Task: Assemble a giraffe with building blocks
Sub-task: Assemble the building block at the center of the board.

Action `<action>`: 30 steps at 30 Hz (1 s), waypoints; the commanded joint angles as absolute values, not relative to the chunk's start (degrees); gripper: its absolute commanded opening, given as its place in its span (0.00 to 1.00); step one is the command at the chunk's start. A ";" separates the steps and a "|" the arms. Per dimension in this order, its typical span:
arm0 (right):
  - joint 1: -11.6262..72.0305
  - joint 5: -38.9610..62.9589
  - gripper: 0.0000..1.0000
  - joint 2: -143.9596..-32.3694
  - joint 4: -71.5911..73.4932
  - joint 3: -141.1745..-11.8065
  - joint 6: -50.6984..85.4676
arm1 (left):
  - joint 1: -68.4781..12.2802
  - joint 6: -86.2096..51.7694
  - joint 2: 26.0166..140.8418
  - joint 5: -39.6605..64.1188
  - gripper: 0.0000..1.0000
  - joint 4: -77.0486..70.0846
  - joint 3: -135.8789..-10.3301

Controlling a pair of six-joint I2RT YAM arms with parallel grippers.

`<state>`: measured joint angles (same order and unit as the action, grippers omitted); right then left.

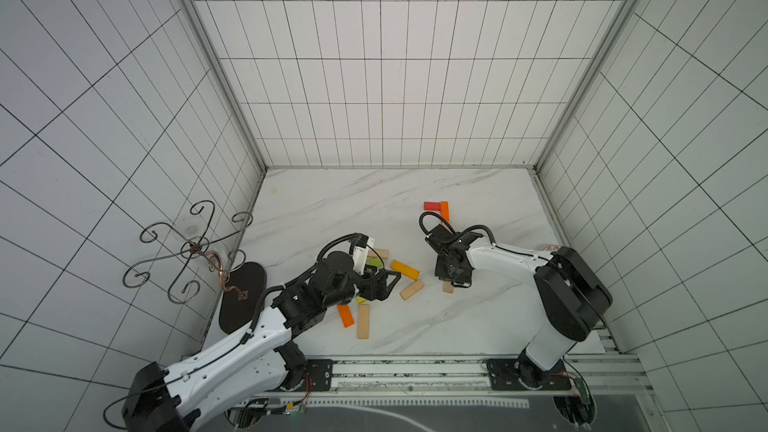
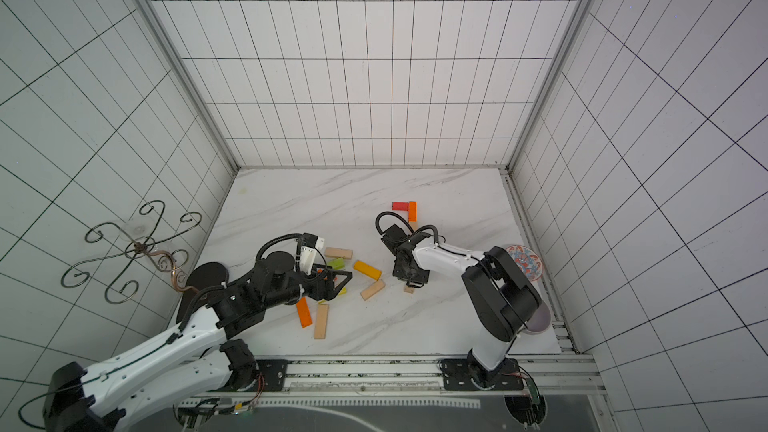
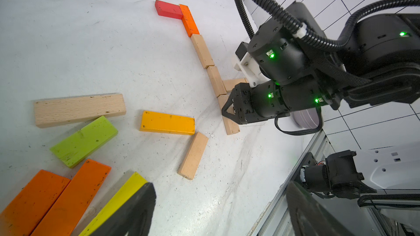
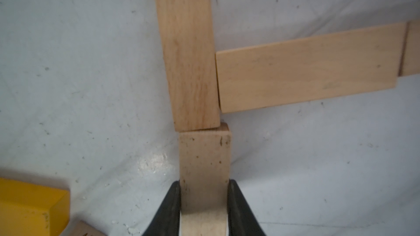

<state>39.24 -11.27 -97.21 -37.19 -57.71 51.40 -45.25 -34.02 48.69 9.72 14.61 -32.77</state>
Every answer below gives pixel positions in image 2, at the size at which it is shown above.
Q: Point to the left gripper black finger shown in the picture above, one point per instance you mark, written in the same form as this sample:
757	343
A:
337	276
331	289

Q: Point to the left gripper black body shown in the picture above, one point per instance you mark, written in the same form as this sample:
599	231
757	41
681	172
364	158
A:
312	286

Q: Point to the orange block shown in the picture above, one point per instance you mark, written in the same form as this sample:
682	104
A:
304	313
413	212

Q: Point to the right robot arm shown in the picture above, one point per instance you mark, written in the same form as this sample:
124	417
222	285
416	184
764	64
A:
502	296

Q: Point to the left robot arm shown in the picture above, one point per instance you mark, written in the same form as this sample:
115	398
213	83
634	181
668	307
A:
203	352

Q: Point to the lime green block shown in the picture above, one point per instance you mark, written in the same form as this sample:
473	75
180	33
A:
336	264

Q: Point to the amber yellow block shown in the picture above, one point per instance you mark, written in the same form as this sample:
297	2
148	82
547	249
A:
367	270

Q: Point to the natural wood block top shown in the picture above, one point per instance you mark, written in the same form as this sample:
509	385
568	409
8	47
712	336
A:
339	253

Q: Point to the natural wood block diagonal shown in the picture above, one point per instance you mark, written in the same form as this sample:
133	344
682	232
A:
372	290

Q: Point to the black round plate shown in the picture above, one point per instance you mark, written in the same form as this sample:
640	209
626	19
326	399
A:
204	276

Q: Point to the patterned red blue plate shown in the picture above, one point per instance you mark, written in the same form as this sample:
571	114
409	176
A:
527	260

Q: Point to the purple bowl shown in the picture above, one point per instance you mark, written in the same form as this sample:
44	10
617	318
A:
540	321

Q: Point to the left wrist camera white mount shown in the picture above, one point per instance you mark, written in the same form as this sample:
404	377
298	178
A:
310	248

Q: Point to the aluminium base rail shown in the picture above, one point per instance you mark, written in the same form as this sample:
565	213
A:
391	375

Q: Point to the metal scroll wall ornament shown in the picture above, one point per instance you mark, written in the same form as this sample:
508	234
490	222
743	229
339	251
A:
137	247

